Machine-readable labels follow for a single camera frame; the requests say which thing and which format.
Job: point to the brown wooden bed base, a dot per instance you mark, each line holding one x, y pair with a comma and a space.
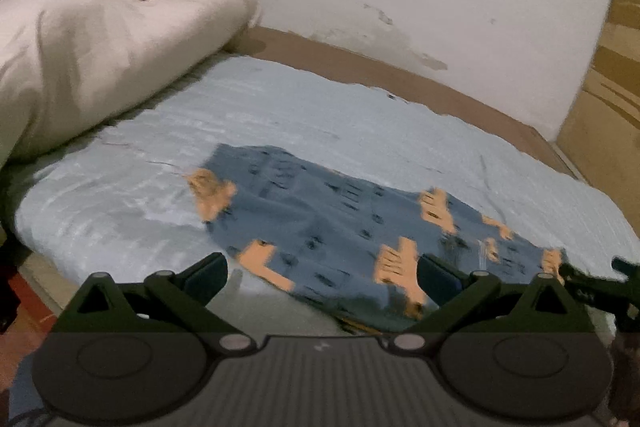
400, 79

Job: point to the red bed frame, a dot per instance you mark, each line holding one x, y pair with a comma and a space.
22, 307

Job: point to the plywood panel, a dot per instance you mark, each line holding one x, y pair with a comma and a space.
610, 107

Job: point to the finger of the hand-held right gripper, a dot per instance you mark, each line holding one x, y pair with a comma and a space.
587, 289

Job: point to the light blue bed sheet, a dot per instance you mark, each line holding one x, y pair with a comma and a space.
350, 122

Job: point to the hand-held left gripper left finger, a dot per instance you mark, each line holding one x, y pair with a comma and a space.
207, 276

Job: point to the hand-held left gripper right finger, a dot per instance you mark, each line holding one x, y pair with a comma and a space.
436, 279

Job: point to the blue pants with orange print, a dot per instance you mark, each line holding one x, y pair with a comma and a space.
320, 232

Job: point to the cream duvet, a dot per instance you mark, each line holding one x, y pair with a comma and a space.
100, 47

